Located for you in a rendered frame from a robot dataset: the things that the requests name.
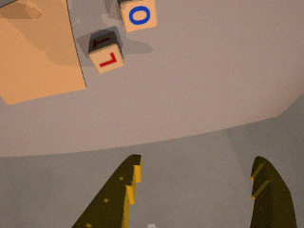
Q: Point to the tan block with blue letter o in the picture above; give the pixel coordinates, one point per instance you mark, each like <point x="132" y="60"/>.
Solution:
<point x="138" y="14"/>

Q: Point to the tan block with red letter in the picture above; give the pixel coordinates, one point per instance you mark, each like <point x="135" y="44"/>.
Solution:
<point x="105" y="52"/>

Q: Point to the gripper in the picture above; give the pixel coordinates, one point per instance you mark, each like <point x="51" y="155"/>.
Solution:
<point x="273" y="206"/>

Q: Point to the orange flat mat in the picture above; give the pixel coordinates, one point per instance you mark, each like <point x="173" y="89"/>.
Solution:
<point x="38" y="55"/>

